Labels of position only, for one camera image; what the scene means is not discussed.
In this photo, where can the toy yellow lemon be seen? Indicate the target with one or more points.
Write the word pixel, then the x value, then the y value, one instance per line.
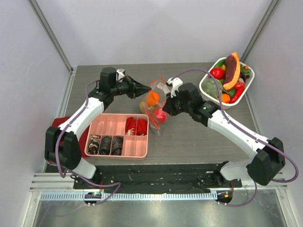
pixel 142 107

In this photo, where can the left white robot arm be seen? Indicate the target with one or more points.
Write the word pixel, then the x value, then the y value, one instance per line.
pixel 62 143

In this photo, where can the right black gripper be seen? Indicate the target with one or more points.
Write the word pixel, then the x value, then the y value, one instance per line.
pixel 171 107

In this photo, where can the red folded cloth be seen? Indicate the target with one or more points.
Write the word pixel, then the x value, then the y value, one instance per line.
pixel 82 139

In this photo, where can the red folded sock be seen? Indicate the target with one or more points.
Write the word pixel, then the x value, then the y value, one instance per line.
pixel 142 126

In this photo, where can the toy red chili pepper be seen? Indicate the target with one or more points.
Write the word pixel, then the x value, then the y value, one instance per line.
pixel 237 94

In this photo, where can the brown blue floral rolled tie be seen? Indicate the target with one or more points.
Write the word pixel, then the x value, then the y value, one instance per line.
pixel 105 145

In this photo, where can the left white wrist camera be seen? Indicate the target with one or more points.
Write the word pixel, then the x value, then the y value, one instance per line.
pixel 120 74

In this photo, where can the rose pattern rolled tie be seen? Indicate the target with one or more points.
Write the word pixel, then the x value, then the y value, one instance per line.
pixel 94 143

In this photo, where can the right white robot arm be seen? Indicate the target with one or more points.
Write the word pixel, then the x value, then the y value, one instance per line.
pixel 264 162

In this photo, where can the toy green pepper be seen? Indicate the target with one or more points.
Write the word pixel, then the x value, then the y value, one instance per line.
pixel 220 63

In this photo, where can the small toy orange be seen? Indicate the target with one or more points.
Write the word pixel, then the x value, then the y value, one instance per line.
pixel 226 98

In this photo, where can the pink divided organizer box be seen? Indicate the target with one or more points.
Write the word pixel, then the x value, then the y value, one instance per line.
pixel 113 125

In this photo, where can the toy green melon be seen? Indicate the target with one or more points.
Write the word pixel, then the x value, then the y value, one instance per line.
pixel 210 88

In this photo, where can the toy orange fruit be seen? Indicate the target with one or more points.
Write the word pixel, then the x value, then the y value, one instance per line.
pixel 152 98

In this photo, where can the white plastic fruit basket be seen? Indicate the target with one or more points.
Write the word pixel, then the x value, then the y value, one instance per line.
pixel 246 72

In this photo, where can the red sock with white trim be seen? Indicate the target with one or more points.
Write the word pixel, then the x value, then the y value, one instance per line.
pixel 130 126

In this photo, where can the white slotted cable duct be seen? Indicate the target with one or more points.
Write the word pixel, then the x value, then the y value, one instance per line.
pixel 95 196

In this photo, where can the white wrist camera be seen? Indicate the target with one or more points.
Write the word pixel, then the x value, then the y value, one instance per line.
pixel 174 83
pixel 120 74

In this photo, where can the clear orange zip top bag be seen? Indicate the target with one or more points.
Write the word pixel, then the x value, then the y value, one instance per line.
pixel 159 86

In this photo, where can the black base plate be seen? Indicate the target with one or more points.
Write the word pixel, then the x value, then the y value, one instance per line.
pixel 166 179

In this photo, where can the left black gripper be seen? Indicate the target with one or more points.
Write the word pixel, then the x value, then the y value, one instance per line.
pixel 135 89

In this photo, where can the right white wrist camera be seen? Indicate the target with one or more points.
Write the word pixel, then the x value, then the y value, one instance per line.
pixel 174 83

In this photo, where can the toy red pomegranate apple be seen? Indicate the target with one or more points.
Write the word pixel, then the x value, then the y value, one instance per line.
pixel 160 115

